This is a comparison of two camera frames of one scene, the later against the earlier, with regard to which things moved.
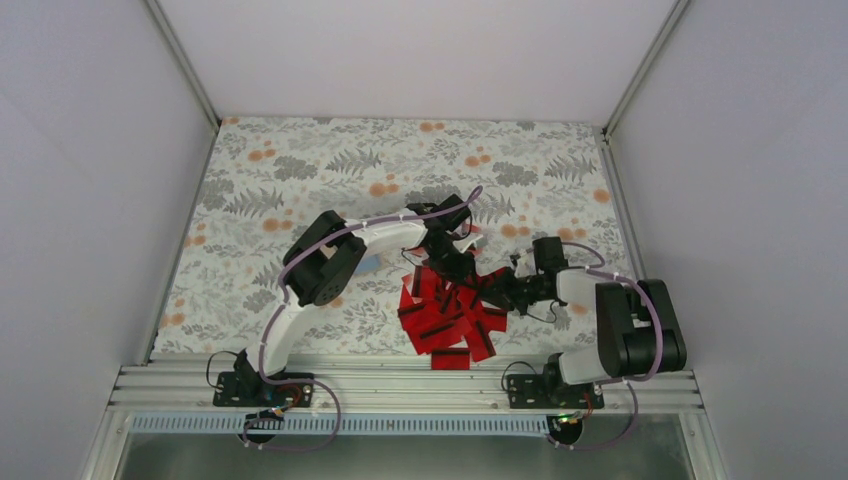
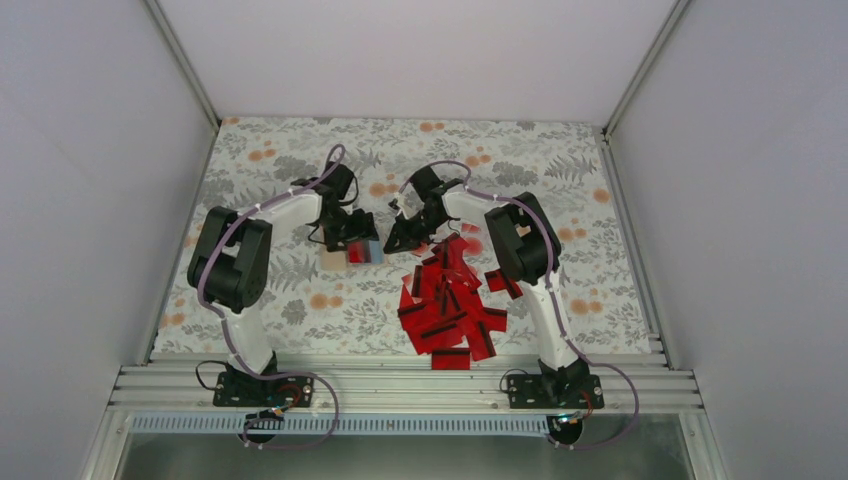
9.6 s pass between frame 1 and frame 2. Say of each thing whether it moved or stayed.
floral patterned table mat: stayed
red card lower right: stayed
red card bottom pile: stayed
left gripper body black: moved
